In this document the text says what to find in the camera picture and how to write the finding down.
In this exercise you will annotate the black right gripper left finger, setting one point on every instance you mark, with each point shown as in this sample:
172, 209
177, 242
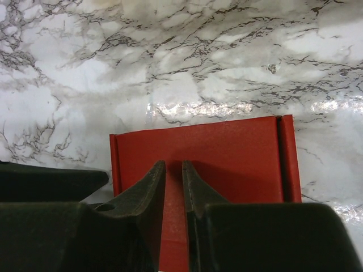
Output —
123, 234

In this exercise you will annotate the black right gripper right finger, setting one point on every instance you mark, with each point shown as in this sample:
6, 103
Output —
223, 236

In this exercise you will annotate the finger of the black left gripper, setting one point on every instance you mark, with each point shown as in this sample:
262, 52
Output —
25, 183

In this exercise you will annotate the red paper box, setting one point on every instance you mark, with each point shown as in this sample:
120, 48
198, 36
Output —
246, 161

